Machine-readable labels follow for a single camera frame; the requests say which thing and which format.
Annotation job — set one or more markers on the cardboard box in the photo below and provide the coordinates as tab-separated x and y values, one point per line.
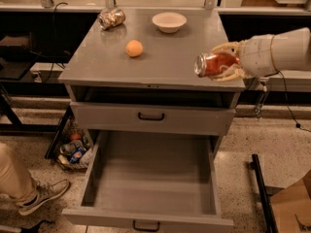
292	207

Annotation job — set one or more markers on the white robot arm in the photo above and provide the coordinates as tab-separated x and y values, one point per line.
291	51

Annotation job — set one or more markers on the blue can in basket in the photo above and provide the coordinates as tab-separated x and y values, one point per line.
76	155

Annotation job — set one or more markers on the crumpled snack bag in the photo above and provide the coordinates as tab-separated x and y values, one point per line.
110	19

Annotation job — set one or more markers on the wire basket of items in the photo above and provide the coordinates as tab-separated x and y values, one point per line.
72	137

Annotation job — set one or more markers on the grey sneaker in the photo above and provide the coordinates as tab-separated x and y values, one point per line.
45	193

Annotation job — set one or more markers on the grey drawer cabinet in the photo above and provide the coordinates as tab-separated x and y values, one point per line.
162	75

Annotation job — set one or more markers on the orange fruit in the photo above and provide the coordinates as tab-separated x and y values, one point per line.
134	48

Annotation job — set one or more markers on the closed grey upper drawer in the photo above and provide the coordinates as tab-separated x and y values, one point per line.
158	119

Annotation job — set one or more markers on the khaki trouser leg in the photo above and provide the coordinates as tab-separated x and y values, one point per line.
15	180

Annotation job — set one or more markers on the black metal frame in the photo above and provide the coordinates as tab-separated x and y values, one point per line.
270	223

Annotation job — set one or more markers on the white bowl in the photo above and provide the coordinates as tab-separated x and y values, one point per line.
169	22

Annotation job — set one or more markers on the open grey lower drawer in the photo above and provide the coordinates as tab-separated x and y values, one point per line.
151	182

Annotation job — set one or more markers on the red coke can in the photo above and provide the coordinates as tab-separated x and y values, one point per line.
213	64

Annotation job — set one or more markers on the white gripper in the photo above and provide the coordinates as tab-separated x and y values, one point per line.
257	55

